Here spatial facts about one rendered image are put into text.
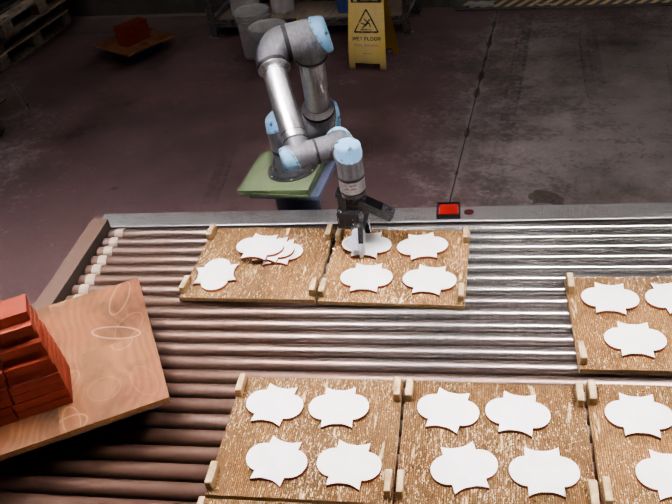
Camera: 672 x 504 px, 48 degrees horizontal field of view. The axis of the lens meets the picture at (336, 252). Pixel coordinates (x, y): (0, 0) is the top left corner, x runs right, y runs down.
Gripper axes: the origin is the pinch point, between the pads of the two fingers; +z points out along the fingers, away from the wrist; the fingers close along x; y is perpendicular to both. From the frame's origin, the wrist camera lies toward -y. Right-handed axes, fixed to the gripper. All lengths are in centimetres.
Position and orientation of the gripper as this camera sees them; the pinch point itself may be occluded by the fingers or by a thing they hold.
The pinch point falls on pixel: (366, 245)
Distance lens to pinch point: 229.3
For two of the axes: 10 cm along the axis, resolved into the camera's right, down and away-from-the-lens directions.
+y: -9.8, -0.2, 2.2
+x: -1.9, 6.0, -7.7
